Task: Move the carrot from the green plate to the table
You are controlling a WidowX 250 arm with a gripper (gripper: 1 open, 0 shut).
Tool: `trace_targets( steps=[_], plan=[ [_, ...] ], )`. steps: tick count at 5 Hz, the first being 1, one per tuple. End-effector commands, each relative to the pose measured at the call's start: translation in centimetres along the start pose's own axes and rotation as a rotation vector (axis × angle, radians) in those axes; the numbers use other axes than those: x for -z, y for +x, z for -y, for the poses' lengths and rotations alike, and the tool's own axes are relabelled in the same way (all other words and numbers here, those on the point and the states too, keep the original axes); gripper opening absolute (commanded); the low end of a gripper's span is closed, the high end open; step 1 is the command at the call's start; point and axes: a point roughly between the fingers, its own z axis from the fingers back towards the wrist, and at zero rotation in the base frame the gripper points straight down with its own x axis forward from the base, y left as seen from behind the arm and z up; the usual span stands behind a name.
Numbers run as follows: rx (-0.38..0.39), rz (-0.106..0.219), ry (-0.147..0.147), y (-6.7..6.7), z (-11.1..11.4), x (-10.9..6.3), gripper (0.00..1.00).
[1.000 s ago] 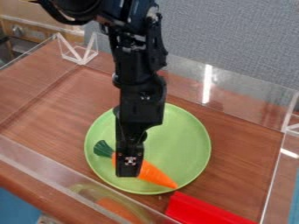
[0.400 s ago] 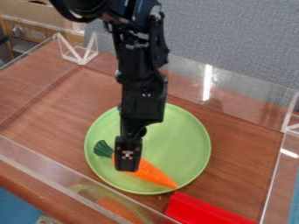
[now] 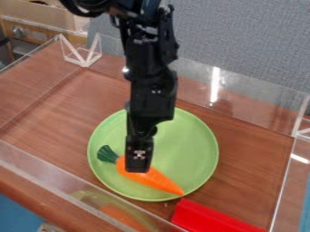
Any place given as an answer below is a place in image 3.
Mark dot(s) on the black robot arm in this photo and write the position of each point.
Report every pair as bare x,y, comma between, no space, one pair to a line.
146,24

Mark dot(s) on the green plate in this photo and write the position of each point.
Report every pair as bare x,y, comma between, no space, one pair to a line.
184,156

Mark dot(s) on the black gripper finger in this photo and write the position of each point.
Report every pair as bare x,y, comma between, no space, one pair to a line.
138,154

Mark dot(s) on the cardboard box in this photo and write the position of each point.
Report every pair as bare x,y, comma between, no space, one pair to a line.
44,12

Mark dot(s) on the clear acrylic corner bracket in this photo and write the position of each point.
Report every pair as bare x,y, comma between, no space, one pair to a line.
79,55

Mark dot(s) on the clear acrylic enclosure wall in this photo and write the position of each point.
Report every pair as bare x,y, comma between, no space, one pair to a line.
52,103

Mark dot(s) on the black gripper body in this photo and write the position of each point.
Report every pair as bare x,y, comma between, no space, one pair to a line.
151,103

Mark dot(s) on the wooden shelf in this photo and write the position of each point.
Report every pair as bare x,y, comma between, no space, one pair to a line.
36,33

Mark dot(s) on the red plastic block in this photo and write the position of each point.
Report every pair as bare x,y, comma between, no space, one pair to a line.
196,218

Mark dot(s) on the orange toy carrot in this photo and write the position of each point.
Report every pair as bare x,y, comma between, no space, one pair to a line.
151,179

